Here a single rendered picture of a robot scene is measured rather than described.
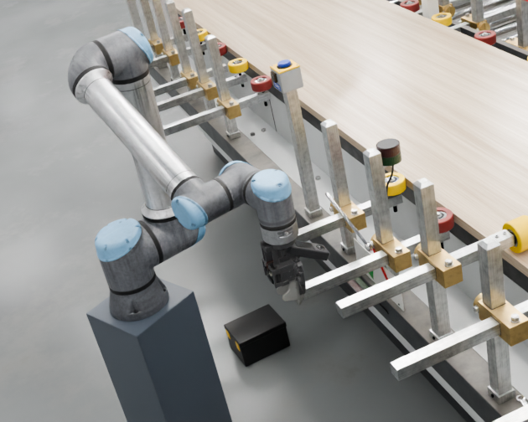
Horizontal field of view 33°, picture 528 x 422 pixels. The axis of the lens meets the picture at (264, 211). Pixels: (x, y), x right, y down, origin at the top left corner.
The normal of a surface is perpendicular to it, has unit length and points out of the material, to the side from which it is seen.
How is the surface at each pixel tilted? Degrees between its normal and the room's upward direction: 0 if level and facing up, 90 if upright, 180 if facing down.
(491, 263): 90
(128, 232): 5
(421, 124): 0
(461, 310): 0
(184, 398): 90
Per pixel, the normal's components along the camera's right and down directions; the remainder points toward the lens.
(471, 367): -0.20, -0.84
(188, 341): 0.74, 0.21
